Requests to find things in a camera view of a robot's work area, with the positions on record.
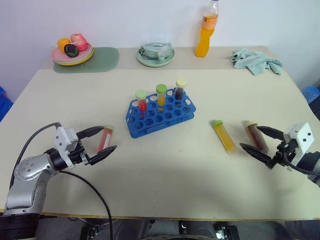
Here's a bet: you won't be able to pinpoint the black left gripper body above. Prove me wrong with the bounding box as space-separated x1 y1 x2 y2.
66 141 92 167

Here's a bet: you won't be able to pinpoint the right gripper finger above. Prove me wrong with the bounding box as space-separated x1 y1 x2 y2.
256 125 286 141
239 142 273 169

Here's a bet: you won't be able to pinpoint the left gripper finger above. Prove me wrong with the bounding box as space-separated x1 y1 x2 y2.
75 126 105 140
87 145 118 166

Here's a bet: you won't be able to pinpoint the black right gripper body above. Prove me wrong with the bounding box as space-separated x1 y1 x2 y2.
268 138 298 171

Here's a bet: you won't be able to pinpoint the red liquid pink-capped tube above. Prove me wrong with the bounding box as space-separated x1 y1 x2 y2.
96 125 115 153

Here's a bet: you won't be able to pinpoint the brown liquid yellow-capped tube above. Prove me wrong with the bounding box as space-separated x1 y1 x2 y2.
243 120 270 154

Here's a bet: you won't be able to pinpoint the yellow liquid green-capped tube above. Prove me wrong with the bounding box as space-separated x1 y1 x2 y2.
211 119 237 154

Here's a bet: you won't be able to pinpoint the red liquid green-capped tube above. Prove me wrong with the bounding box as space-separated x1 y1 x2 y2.
135 89 148 120

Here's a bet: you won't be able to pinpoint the blue test tube rack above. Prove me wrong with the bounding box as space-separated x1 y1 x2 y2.
124 87 197 139

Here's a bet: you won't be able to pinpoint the orange liquid green-capped tube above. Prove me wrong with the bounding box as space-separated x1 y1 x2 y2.
155 83 168 114

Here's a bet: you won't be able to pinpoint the dark liquid yellow-capped tube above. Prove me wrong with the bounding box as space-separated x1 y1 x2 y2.
174 78 188 105

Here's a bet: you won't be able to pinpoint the dark object beside table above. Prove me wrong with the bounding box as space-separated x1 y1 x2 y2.
308 96 320 116

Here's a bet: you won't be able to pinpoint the blue ribbed round object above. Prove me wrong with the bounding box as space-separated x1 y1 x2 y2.
301 86 320 105

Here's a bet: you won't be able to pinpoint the stacked plates with toy food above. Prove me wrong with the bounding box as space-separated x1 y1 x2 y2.
53 47 95 67

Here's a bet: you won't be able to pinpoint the green placemat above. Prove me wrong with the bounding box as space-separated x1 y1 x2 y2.
52 46 120 74

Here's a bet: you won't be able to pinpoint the light teal cloth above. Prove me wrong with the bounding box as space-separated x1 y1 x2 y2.
229 48 284 76

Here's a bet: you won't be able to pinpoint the black box under table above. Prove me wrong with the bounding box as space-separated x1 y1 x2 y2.
214 224 241 240
79 224 104 240

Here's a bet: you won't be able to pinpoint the pink plate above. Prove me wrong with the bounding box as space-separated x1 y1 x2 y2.
51 43 93 62

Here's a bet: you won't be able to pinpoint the dark purple toy fruit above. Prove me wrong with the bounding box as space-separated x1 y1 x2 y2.
63 44 80 58

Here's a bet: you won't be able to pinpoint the blue plastic crate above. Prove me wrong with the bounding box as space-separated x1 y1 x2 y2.
0 86 14 123

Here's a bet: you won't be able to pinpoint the pink toy apple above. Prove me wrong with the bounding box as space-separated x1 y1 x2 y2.
69 32 90 52

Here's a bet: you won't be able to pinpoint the orange toy fruit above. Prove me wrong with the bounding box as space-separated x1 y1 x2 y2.
57 37 72 54

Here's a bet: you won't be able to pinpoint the pale green plate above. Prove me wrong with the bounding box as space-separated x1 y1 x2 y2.
136 46 176 68

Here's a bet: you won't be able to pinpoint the orange soda plastic bottle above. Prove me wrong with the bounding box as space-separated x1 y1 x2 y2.
194 0 221 59

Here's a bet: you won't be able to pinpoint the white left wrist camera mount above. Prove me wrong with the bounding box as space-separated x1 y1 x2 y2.
54 125 81 161

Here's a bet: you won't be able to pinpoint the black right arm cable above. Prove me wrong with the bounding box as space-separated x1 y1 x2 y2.
275 147 320 175

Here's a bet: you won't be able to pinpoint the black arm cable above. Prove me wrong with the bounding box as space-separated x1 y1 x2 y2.
9 122 62 187
275 147 320 175
59 170 114 240

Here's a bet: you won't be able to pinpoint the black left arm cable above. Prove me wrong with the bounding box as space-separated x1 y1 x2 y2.
9 122 62 187
59 170 114 240

